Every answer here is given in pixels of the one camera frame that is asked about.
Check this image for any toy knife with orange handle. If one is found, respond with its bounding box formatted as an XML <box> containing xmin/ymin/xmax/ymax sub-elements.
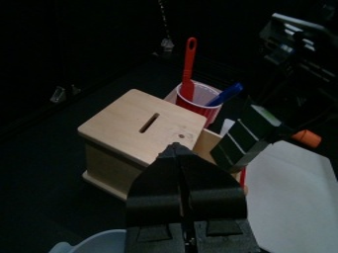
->
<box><xmin>228</xmin><ymin>128</ymin><xmax>323</xmax><ymax>174</ymax></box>

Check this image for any red plastic utensil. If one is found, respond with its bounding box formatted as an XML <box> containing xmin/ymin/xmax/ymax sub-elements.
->
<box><xmin>179</xmin><ymin>37</ymin><xmax>199</xmax><ymax>102</ymax></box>

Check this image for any blue plastic utensil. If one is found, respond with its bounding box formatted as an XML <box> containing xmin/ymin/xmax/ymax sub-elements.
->
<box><xmin>204</xmin><ymin>82</ymin><xmax>244</xmax><ymax>108</ymax></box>

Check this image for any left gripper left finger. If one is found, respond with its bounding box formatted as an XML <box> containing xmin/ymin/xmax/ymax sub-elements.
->
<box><xmin>124</xmin><ymin>141</ymin><xmax>188</xmax><ymax>253</ymax></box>

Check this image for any small metal frame bracket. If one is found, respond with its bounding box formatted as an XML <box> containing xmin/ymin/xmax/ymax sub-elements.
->
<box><xmin>158</xmin><ymin>38</ymin><xmax>176</xmax><ymax>53</ymax></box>
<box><xmin>49</xmin><ymin>84</ymin><xmax>83</xmax><ymax>105</ymax></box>

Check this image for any wooden box with red front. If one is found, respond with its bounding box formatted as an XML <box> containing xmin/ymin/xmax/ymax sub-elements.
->
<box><xmin>76</xmin><ymin>88</ymin><xmax>248</xmax><ymax>203</ymax></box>

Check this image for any red plastic cup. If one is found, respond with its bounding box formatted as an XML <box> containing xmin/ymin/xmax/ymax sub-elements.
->
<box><xmin>174</xmin><ymin>79</ymin><xmax>224</xmax><ymax>128</ymax></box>

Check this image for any white cutting board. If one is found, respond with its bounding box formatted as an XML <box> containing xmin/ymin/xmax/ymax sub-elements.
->
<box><xmin>239</xmin><ymin>139</ymin><xmax>338</xmax><ymax>253</ymax></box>

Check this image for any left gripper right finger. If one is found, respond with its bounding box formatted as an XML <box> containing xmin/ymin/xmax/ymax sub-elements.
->
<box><xmin>175</xmin><ymin>142</ymin><xmax>262</xmax><ymax>253</ymax></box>

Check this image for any grey bowl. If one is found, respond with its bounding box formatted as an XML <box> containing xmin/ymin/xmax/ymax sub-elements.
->
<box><xmin>47</xmin><ymin>228</ymin><xmax>129</xmax><ymax>253</ymax></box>

